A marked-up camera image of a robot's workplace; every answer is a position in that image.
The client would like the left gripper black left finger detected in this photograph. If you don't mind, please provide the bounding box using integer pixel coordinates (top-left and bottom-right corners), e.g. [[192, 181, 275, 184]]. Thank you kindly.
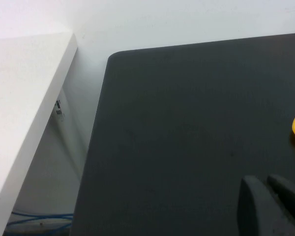
[[237, 175, 286, 236]]

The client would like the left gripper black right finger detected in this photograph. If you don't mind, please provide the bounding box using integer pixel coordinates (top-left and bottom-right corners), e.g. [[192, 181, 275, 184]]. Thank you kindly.
[[267, 174, 295, 236]]

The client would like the white side table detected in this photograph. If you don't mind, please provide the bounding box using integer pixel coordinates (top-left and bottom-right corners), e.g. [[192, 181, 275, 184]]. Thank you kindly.
[[0, 33, 79, 236]]

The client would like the blue cable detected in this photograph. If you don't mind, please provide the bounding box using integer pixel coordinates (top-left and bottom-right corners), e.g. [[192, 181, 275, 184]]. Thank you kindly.
[[6, 217, 73, 228], [11, 211, 74, 220]]

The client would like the grey wall socket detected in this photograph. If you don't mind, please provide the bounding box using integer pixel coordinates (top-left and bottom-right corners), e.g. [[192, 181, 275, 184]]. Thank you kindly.
[[54, 99, 65, 116]]

